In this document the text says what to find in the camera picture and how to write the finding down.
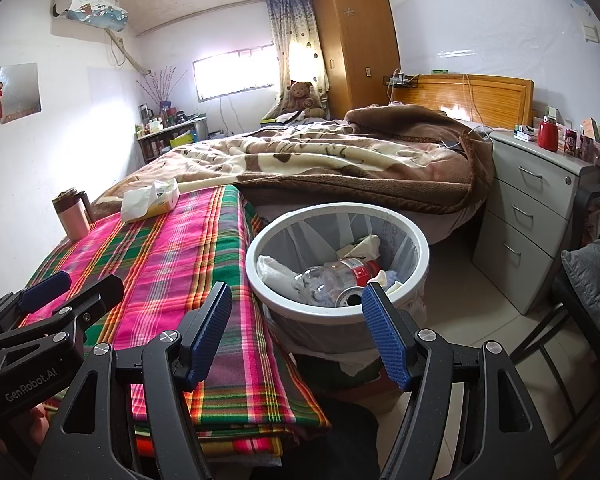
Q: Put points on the lavender cloth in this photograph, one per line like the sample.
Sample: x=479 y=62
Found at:
x=392 y=280

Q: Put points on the wooden headboard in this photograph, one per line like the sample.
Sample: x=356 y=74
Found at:
x=480 y=100

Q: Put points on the silver wall panel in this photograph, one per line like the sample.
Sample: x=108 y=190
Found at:
x=20 y=92

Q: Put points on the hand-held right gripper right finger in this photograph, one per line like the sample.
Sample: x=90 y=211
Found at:
x=385 y=340

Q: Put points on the patterned curtain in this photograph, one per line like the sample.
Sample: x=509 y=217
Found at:
x=300 y=40

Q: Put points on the red drink can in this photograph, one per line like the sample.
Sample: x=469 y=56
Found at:
x=350 y=299

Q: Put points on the clear red-label plastic bottle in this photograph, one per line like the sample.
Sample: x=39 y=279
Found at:
x=350 y=270

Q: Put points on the pink mug with brown lid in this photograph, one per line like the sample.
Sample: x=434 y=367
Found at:
x=72 y=220

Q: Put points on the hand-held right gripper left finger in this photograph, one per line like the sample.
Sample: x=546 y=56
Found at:
x=205 y=330

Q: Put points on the white wall switch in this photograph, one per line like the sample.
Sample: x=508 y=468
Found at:
x=591 y=33

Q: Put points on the pink card boxes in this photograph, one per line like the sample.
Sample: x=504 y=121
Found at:
x=595 y=142

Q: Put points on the grey drawer cabinet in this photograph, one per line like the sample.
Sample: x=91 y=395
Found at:
x=530 y=210

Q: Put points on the brown patterned blanket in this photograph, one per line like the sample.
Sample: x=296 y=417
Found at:
x=330 y=160

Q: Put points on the red printed cup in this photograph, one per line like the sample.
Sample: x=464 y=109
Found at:
x=571 y=141

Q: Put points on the small green black box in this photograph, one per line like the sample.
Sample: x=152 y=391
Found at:
x=525 y=133

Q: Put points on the wall air conditioner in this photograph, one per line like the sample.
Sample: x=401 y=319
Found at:
x=90 y=5

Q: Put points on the bare decorative branches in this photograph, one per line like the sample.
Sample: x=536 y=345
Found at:
x=162 y=85

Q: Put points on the red jar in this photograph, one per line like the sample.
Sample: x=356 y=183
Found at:
x=548 y=135

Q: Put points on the shelf with bottles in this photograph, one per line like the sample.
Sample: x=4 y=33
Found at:
x=170 y=140

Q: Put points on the plaid blanket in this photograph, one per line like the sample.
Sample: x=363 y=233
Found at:
x=170 y=260

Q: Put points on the tissue box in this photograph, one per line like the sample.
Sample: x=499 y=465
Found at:
x=150 y=200

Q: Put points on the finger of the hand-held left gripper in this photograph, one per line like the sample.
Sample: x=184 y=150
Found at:
x=45 y=285
x=90 y=301

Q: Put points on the air conditioner pipe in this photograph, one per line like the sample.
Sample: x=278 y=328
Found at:
x=130 y=52

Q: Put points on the wooden wardrobe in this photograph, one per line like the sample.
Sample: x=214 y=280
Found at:
x=355 y=45

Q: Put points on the brown teddy bear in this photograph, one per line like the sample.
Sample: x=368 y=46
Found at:
x=300 y=97

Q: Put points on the white round waste bin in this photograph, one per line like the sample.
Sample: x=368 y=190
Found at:
x=290 y=310

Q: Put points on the barred window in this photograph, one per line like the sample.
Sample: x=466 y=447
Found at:
x=235 y=75

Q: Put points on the person's left hand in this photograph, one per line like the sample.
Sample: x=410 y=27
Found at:
x=35 y=411

